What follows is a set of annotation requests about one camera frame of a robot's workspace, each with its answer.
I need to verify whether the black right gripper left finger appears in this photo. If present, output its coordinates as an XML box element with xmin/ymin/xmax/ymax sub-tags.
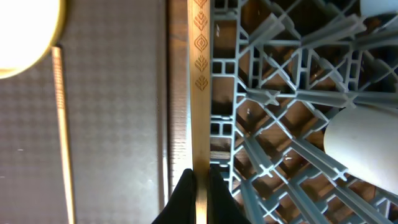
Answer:
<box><xmin>152</xmin><ymin>169</ymin><xmax>197</xmax><ymax>224</ymax></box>

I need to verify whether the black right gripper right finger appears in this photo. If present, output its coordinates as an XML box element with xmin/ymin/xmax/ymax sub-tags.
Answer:
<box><xmin>209</xmin><ymin>167</ymin><xmax>250</xmax><ymax>224</ymax></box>

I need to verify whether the white green cup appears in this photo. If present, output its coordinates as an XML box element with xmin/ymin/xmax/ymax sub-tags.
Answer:
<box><xmin>323</xmin><ymin>106</ymin><xmax>397</xmax><ymax>194</ymax></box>

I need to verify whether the wooden chopstick with pattern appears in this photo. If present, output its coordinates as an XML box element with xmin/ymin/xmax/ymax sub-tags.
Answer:
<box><xmin>187</xmin><ymin>0</ymin><xmax>211</xmax><ymax>224</ymax></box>

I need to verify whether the pink bowl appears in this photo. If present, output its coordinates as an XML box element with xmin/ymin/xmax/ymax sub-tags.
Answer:
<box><xmin>359</xmin><ymin>0</ymin><xmax>398</xmax><ymax>17</ymax></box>

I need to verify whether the grey plastic dishwasher rack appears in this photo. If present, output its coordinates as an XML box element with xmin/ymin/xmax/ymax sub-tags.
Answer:
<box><xmin>210</xmin><ymin>0</ymin><xmax>397</xmax><ymax>223</ymax></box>

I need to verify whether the dark brown serving tray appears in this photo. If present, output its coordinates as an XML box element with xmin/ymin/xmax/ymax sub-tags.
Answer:
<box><xmin>1</xmin><ymin>0</ymin><xmax>162</xmax><ymax>223</ymax></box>

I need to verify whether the yellow plate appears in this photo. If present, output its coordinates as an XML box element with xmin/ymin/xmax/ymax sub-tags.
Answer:
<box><xmin>1</xmin><ymin>0</ymin><xmax>67</xmax><ymax>79</ymax></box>

